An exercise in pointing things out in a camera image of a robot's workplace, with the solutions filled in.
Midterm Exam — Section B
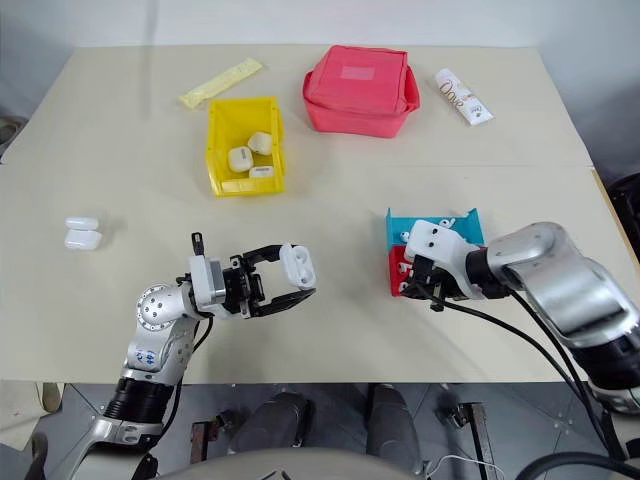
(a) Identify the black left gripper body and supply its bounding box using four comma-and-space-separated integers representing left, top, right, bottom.
222, 253, 267, 320

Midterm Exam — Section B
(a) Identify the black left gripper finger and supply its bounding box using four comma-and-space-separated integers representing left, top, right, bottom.
251, 289, 318, 318
242, 243, 286, 272

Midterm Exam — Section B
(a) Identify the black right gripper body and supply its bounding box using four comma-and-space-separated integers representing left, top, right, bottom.
412, 253, 465, 302

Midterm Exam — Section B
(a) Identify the yellow plastic bin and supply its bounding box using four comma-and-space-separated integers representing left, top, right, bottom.
205, 95, 288, 199

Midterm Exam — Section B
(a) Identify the red plastic tray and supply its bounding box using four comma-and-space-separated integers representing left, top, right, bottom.
387, 244, 427, 298

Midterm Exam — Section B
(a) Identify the blue plastic tray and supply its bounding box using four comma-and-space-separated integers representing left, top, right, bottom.
384, 206, 487, 250

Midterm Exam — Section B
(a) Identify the white printed tube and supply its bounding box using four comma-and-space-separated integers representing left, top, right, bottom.
434, 67, 495, 128

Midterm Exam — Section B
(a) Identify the pale yellow sachet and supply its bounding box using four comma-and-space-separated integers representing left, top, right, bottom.
179, 57, 263, 109

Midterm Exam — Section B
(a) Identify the pink fabric bag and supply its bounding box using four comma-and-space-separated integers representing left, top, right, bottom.
301, 44, 422, 141

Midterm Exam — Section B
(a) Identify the black object beside table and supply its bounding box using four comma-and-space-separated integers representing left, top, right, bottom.
606, 171, 640, 242

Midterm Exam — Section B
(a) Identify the dark grey object beside table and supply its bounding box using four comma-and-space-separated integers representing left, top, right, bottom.
0, 115, 27, 157

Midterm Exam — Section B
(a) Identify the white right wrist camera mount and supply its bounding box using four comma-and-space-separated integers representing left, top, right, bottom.
403, 218, 490, 302

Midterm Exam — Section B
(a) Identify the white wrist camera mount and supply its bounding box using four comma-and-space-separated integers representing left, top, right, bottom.
187, 253, 227, 320
403, 218, 490, 302

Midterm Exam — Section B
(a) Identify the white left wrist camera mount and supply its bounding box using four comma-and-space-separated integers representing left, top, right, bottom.
187, 253, 227, 320

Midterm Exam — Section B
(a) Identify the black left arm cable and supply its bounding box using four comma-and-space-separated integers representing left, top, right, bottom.
149, 314, 216, 439

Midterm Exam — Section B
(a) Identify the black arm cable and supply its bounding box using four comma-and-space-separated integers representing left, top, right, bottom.
149, 314, 216, 439
429, 297, 629, 464
508, 289, 609, 426

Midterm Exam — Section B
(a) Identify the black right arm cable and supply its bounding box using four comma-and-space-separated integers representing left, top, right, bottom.
429, 297, 629, 464
508, 289, 609, 426

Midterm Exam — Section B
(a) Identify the dark metal floor frame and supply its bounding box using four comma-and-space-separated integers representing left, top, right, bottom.
447, 402, 499, 480

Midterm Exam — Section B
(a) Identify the thin white cable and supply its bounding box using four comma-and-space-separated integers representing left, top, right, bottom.
423, 453, 504, 480

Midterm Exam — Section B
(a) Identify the thick black cable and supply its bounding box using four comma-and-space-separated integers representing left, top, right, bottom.
513, 451, 640, 480

